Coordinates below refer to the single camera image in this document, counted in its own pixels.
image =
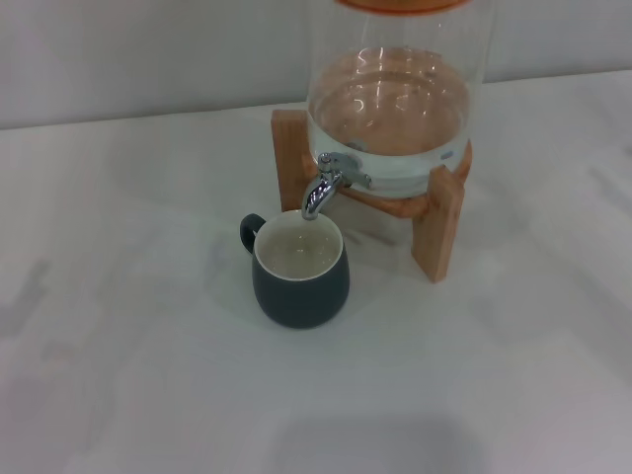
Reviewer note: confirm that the chrome dispenser faucet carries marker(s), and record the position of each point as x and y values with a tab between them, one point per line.
318	192

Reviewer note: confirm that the black ceramic cup white inside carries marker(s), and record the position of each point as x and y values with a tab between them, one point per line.
301	301

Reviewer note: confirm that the wooden dispenser stand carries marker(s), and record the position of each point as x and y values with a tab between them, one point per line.
291	168

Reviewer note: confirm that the glass water dispenser jar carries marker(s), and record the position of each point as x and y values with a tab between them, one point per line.
395	99

